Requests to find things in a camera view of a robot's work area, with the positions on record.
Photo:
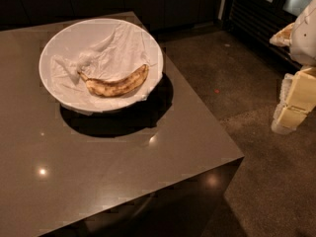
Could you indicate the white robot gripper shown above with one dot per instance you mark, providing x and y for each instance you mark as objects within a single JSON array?
[{"x": 305, "y": 39}]

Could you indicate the ripe spotted yellow banana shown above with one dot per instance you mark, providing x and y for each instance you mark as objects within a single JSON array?
[{"x": 117, "y": 88}]

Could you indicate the white round bowl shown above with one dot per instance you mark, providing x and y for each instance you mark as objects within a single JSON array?
[{"x": 72, "y": 37}]

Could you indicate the dark slatted cabinet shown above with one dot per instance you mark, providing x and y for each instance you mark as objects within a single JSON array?
[{"x": 261, "y": 19}]

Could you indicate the white crumpled cloth liner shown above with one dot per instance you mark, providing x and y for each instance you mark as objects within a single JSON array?
[{"x": 115, "y": 53}]

